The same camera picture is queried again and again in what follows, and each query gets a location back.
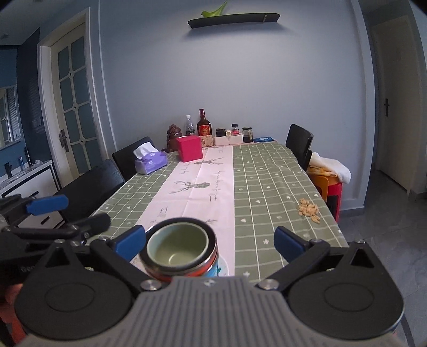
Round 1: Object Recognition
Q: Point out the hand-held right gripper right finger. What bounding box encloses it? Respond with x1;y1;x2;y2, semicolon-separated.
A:
255;226;388;291

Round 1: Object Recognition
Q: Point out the white cabinet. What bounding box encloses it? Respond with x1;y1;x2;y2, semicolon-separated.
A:
0;159;64;231

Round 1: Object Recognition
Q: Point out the green checked tablecloth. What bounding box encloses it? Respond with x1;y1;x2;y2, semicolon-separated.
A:
83;142;346;278

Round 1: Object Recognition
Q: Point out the white deer table runner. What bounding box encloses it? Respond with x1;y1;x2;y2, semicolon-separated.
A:
132;146;234;278

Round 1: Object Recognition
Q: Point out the brown liquor bottle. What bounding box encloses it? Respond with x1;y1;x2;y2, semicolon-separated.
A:
197;109;213;137

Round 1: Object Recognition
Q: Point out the plain white door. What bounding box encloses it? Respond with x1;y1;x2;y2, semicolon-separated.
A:
370;15;416;196

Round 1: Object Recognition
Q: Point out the green ceramic bowl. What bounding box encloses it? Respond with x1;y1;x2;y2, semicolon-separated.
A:
147;223;209;268

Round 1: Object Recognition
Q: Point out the pile of seed shells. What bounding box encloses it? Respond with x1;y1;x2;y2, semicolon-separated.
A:
298;198;321;223

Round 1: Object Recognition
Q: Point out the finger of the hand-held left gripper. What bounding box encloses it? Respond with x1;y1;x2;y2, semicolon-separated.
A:
7;195;69;216
10;214;111;246

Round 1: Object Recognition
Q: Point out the white cloth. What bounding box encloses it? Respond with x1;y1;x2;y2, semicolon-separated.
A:
309;152;352;183

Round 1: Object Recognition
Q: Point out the pink box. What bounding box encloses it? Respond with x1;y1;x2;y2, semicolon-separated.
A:
176;135;203;163

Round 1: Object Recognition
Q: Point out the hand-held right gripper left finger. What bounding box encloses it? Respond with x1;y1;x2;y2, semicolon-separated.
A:
33;224;165;292

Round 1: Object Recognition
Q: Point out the black wall shelf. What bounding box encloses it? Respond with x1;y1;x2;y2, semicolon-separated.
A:
187;13;280;29

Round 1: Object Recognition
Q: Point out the green bird ornament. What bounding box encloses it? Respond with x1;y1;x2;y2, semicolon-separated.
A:
201;1;228;18

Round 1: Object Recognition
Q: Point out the white box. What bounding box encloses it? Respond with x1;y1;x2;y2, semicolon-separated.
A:
214;135;243;146

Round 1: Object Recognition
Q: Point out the purple tissue pack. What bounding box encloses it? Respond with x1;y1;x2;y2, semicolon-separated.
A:
133;142;168;176

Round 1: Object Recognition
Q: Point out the window with blinds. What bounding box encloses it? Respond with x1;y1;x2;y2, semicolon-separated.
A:
0;86;21;147

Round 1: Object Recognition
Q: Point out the white glass-pane door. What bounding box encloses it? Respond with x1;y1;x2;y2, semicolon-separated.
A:
38;8;116;181

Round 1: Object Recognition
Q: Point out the large black chair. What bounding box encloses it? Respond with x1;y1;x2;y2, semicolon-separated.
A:
53;159;125;222

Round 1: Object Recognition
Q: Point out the orange stool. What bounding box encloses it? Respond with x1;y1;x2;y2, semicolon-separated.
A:
307;167;334;201

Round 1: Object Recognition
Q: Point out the orange steel bowl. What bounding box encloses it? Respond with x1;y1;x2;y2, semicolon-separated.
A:
139;217;219;284

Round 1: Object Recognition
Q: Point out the person's left hand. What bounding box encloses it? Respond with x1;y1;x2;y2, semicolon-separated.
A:
0;283;23;309

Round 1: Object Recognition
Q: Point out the red stool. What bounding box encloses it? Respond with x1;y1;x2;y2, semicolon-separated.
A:
325;182;343;222

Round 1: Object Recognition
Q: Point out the blue steel bowl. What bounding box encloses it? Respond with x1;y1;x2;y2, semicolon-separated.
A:
197;257;220;278

